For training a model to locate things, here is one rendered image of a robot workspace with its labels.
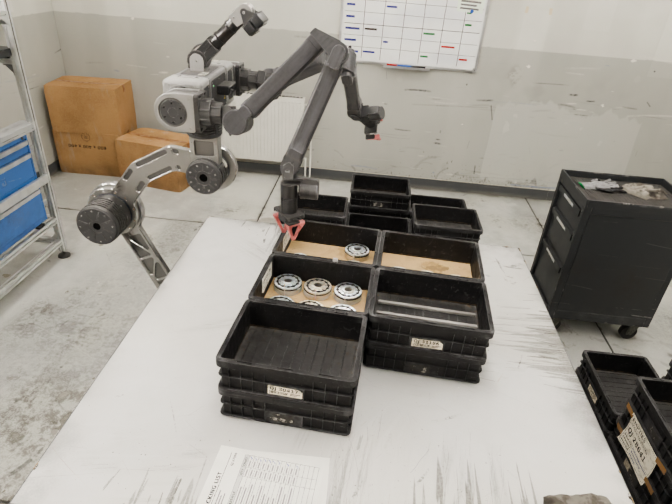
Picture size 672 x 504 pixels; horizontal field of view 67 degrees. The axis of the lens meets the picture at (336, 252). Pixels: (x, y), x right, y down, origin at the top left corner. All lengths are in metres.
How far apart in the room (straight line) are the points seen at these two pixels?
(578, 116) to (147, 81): 3.91
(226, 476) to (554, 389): 1.10
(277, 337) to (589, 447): 1.00
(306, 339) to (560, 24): 3.79
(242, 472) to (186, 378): 0.41
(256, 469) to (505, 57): 4.02
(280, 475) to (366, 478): 0.23
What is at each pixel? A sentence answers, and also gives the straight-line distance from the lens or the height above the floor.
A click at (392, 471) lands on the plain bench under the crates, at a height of 0.70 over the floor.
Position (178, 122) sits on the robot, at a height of 1.42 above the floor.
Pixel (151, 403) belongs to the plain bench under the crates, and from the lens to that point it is 1.70.
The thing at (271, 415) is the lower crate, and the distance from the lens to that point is 1.56.
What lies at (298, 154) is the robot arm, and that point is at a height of 1.36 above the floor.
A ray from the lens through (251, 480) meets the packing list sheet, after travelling 1.48.
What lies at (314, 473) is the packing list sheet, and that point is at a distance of 1.49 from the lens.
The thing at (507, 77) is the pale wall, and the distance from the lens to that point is 4.84.
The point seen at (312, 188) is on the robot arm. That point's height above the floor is 1.25.
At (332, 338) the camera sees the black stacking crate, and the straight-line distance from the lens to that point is 1.68.
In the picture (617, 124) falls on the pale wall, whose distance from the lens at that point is 5.24.
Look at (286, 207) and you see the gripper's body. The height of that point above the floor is 1.18.
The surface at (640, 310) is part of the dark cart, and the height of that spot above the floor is 0.24.
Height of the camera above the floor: 1.91
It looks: 31 degrees down
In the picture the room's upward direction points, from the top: 4 degrees clockwise
